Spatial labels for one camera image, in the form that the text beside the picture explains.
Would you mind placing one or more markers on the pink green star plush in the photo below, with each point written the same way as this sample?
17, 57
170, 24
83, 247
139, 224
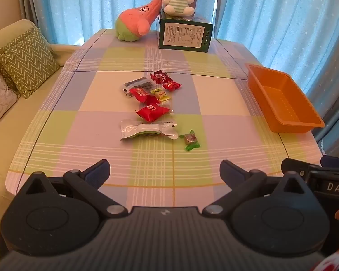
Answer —
132, 19

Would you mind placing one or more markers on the red pillow candy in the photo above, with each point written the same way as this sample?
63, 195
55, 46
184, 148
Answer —
152, 112

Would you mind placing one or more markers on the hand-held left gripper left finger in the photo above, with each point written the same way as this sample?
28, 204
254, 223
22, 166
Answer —
97, 172

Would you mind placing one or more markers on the small red candy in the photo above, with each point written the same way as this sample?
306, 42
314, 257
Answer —
171, 85

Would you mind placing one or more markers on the yellow green candy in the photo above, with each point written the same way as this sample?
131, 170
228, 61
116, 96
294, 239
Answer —
161, 94

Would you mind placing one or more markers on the red white patterned clothing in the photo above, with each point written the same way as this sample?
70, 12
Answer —
337, 262

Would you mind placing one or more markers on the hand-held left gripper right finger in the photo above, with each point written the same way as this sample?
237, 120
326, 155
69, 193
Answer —
228, 172

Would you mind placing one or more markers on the green cardboard box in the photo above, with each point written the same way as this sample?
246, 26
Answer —
183, 36

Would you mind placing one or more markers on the cream sofa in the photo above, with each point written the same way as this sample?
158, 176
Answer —
45, 96

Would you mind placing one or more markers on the long red snack packet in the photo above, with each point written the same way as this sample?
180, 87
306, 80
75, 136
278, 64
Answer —
139, 93

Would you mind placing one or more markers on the white green snack pouch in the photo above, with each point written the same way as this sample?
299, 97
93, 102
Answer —
141, 129

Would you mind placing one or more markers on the blue star curtain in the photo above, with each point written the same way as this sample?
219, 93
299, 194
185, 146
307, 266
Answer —
87, 5
271, 19

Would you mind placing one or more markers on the green zigzag pillow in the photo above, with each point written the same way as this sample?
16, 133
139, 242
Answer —
22, 62

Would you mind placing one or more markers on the orange plastic tray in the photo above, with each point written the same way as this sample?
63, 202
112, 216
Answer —
282, 98

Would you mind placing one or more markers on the dark red snack packet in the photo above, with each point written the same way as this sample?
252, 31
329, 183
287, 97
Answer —
159, 77

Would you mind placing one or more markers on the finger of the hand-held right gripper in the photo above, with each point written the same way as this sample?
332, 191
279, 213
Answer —
293, 165
336, 161

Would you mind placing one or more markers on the black snack packet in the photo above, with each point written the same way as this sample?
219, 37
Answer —
137, 83

